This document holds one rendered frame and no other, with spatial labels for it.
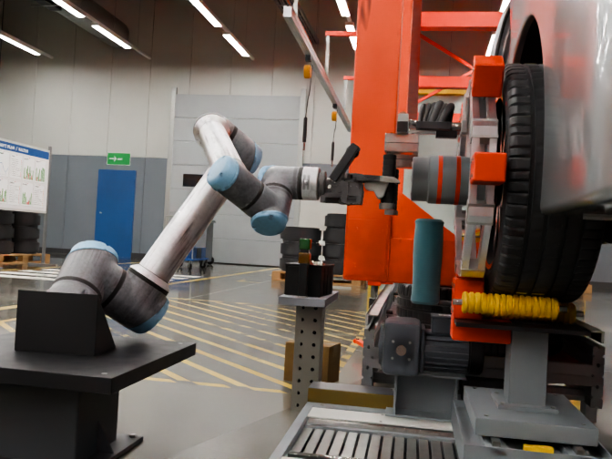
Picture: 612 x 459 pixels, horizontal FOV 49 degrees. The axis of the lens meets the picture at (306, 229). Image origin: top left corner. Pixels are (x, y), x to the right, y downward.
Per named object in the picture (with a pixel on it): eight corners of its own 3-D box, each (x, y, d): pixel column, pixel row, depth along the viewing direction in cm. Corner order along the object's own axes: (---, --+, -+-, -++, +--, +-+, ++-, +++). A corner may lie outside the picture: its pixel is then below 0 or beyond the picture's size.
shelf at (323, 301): (324, 308, 235) (325, 299, 235) (277, 304, 238) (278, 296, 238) (338, 298, 277) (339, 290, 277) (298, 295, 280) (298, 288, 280)
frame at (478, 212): (491, 281, 165) (502, 61, 165) (464, 280, 166) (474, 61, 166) (472, 272, 218) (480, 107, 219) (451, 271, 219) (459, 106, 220)
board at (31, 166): (0, 269, 943) (9, 131, 947) (-32, 267, 952) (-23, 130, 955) (57, 266, 1091) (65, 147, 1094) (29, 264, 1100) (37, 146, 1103)
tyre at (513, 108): (547, 285, 222) (602, 324, 157) (474, 280, 226) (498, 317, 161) (561, 85, 218) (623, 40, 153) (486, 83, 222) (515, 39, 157)
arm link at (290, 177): (258, 207, 184) (264, 183, 191) (302, 209, 182) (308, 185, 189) (253, 181, 178) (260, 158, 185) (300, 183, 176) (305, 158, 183)
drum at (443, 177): (487, 204, 185) (489, 154, 185) (409, 201, 188) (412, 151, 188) (482, 208, 199) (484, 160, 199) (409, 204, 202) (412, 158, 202)
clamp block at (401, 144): (418, 152, 176) (419, 132, 176) (383, 151, 177) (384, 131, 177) (418, 155, 181) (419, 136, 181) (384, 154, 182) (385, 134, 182)
